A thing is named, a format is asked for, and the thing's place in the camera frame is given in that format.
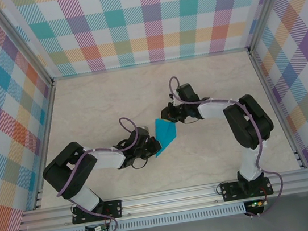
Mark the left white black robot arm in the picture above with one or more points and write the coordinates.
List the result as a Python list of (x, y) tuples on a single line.
[(107, 159)]

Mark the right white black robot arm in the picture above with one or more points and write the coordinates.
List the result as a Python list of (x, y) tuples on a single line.
[(212, 110)]

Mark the small black circuit board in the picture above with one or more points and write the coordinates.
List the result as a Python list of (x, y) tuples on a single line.
[(96, 229)]

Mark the circuit board with green light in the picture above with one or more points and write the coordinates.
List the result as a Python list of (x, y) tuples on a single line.
[(256, 204)]

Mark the aluminium frame floor rail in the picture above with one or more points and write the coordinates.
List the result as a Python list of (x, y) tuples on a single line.
[(149, 63), (277, 109), (45, 148)]

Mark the aluminium mounting rail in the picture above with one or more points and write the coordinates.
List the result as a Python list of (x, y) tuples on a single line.
[(169, 201)]

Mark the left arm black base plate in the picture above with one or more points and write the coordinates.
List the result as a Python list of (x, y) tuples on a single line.
[(115, 208)]

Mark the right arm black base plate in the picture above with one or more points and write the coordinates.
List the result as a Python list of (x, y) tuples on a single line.
[(230, 192)]

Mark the aluminium frame post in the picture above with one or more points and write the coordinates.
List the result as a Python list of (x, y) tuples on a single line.
[(265, 5), (24, 43)]

